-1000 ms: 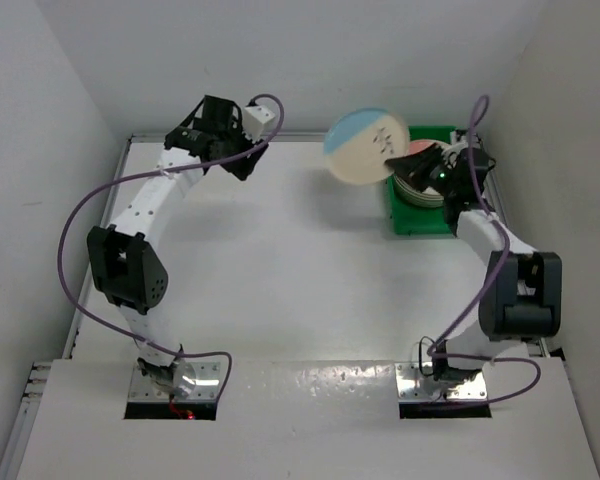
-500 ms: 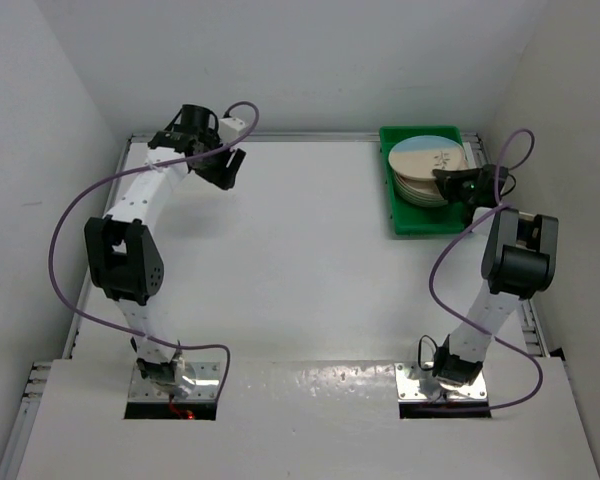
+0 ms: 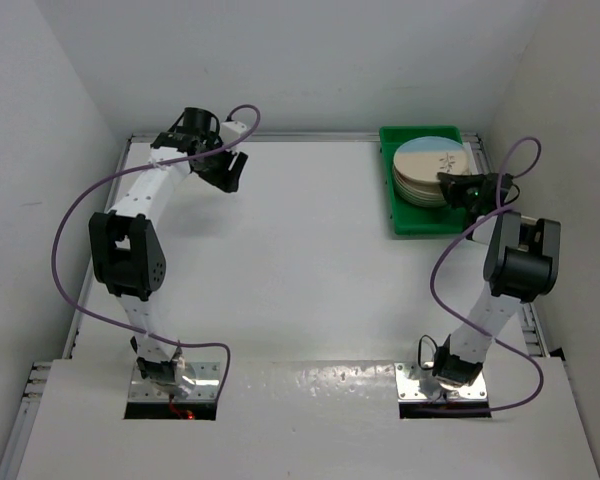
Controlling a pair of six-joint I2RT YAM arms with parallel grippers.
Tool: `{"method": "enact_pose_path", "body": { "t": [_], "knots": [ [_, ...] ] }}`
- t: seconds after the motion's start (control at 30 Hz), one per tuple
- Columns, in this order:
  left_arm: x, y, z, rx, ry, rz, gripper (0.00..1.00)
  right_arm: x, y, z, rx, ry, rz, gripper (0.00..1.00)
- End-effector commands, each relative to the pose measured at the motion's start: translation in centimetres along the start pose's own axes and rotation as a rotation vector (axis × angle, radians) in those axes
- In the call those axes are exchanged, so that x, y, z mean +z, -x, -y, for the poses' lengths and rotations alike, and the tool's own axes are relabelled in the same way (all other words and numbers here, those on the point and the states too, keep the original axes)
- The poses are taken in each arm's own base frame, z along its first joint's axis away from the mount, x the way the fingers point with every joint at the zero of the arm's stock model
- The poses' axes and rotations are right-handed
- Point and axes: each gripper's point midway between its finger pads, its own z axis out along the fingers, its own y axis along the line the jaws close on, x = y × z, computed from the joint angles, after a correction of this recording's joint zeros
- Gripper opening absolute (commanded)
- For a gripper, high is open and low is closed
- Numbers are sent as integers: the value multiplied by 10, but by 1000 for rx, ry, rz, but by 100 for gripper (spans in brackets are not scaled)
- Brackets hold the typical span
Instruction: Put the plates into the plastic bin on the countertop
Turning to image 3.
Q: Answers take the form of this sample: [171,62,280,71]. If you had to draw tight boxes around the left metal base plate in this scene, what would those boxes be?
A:
[127,362,220,403]

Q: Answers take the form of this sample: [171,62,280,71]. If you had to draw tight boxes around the blue cream plate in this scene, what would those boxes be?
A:
[393,136,470,185]

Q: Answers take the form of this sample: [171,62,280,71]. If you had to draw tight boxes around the green plastic bin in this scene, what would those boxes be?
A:
[379,125,485,237]

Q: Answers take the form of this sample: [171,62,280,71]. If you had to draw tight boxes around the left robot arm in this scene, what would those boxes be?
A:
[89,107,249,399]

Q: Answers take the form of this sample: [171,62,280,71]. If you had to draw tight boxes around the pink cream plate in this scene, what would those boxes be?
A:
[393,170,447,208]

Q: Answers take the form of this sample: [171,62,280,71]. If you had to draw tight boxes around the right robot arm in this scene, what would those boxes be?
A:
[432,173,562,387]

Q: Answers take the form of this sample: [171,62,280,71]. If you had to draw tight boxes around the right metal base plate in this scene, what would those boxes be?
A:
[394,362,488,405]

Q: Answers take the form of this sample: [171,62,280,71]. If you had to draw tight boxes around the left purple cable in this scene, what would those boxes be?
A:
[51,104,262,401]

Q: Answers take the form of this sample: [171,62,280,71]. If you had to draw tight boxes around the metal base plate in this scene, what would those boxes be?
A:
[127,362,220,403]
[394,362,488,405]

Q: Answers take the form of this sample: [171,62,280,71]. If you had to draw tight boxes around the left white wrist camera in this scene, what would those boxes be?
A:
[219,120,248,145]

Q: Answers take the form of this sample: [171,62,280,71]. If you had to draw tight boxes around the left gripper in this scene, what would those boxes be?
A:
[193,134,246,193]

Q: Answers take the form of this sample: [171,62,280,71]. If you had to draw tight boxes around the black cable at right base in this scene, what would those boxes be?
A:
[417,335,449,386]

